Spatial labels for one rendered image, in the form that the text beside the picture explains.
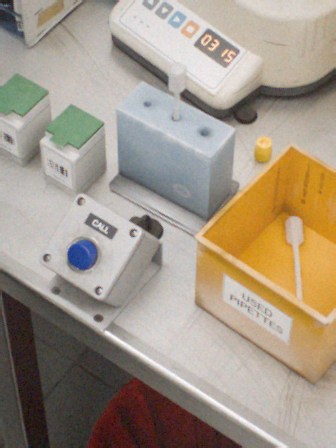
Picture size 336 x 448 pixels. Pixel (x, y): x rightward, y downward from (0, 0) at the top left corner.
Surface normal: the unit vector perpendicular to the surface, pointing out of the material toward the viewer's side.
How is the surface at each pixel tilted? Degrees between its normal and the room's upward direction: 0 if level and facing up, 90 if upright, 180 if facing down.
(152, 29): 25
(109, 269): 30
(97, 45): 0
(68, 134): 0
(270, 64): 90
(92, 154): 90
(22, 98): 0
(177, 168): 90
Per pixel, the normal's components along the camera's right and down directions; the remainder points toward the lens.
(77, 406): 0.01, -0.59
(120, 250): -0.29, -0.19
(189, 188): -0.57, 0.66
